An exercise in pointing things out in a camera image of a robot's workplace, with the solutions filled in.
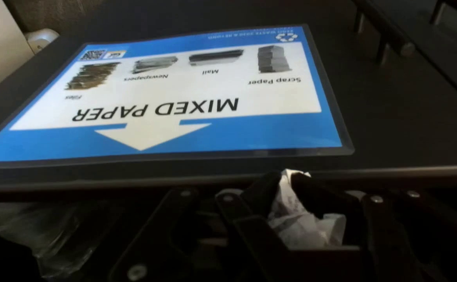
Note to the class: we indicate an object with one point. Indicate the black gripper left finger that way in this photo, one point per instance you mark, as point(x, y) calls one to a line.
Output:
point(239, 235)

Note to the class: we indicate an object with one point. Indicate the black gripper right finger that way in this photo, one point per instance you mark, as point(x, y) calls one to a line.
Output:
point(395, 240)

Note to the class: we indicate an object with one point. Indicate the white tissue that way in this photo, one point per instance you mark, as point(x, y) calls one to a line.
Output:
point(301, 229)

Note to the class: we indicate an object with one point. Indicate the black rubbish bin clear liner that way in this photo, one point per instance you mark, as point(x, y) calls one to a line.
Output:
point(41, 235)

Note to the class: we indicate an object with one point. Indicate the black cabinet with stone counter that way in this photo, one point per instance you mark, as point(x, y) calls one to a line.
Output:
point(395, 130)

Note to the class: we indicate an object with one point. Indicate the blue sign arrow pointing up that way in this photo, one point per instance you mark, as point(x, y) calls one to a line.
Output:
point(160, 78)

